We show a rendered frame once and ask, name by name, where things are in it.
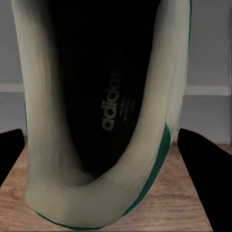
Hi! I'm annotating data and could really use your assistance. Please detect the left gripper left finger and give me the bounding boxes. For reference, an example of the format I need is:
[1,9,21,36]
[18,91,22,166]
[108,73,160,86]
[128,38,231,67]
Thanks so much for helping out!
[0,129,25,187]

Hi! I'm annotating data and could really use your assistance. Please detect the gym shoe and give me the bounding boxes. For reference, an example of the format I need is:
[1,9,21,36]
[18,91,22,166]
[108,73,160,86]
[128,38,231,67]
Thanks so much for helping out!
[11,0,192,231]

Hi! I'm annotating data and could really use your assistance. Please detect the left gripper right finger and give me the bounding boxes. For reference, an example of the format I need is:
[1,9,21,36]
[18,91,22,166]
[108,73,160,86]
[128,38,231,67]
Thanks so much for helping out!
[177,129,232,232]

